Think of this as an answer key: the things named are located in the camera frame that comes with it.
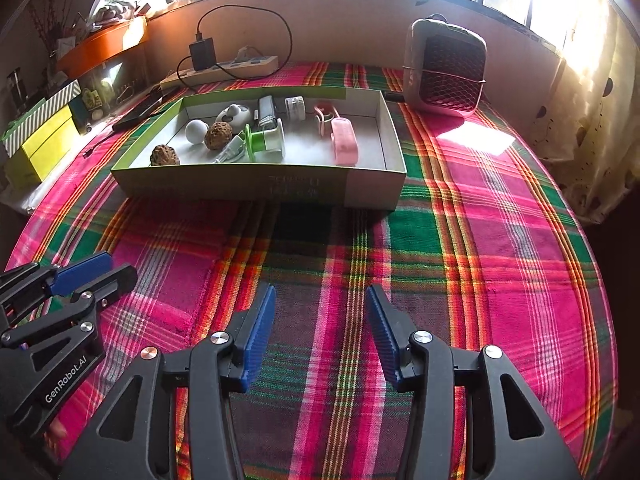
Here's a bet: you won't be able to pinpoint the black smartphone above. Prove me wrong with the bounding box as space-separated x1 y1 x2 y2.
111 87 178 133

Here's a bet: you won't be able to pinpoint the black charger adapter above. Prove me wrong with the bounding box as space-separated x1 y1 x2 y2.
189 36 217 72

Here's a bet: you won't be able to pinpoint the green white cardboard box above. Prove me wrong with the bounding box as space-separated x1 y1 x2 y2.
110 87 408 211

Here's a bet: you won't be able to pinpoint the brown walnut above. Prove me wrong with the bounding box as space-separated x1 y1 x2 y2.
150 144 181 167
204 121 235 152

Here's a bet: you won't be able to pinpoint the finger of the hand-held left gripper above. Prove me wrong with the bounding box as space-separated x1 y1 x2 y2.
0 263 138 348
0 251 113 318

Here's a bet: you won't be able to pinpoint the green white striped box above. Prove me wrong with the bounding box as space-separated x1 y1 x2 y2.
2 80 82 158

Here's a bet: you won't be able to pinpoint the clear plastic piece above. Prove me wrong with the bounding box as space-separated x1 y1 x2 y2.
212 137 246 165

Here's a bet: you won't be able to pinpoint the pink strap case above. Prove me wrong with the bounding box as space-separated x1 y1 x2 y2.
330 117 360 167

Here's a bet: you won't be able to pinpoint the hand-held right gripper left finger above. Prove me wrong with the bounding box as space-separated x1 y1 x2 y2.
60 282 277 480

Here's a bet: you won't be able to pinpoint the dark glass jar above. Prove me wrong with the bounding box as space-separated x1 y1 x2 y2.
5 67 26 106

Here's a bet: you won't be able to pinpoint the cream spotted curtain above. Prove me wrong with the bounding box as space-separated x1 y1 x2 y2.
530 0 631 223

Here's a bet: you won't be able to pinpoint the black clear bike light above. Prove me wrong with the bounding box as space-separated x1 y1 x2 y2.
252 95 283 131

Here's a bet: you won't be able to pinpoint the orange tray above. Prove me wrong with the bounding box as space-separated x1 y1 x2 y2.
56 16 151 73

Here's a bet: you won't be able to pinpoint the small green item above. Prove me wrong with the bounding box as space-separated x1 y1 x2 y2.
82 87 106 113

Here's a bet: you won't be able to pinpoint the crumpled white bags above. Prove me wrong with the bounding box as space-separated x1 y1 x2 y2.
75 0 151 31

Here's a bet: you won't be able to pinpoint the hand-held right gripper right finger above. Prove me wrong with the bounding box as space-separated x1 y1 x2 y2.
365 285 583 480

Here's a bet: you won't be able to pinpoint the green white suction cup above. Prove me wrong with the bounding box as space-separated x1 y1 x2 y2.
242 122 287 162

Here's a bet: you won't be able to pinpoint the black charger cable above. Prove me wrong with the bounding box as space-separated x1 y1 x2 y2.
82 5 292 158

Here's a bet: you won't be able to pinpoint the yellow box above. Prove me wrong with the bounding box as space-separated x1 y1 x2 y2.
4 105 83 191

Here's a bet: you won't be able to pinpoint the small grey heater fan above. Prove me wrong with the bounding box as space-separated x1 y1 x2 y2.
402 15 488 117

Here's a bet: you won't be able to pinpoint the cream power strip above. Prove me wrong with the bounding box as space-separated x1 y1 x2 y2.
160 55 279 92

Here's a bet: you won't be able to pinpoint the dried branches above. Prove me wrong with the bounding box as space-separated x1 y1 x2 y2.
27 0 63 56

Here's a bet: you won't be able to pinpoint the pink plastic clip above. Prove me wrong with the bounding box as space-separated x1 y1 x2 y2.
314 102 341 137

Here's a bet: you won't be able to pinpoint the grey white panda gadget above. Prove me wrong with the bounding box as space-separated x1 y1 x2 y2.
215 102 253 131

